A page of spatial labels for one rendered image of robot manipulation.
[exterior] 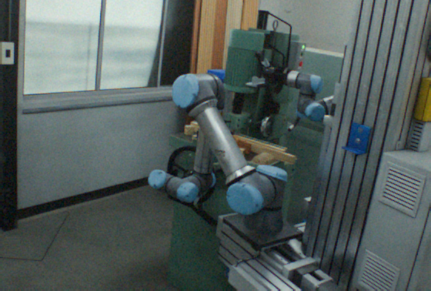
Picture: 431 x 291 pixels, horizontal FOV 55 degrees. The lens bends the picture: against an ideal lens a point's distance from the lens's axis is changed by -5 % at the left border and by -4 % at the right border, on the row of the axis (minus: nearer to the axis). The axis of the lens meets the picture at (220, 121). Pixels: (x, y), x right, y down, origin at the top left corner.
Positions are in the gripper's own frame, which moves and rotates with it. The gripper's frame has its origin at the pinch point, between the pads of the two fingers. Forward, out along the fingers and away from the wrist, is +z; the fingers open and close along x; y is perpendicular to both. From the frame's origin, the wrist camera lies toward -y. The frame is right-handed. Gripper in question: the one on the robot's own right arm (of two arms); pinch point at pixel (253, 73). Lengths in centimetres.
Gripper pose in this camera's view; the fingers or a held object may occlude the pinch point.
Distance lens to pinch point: 206.2
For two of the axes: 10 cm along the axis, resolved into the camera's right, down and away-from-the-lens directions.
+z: -8.1, -2.4, 5.3
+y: -3.0, -6.2, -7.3
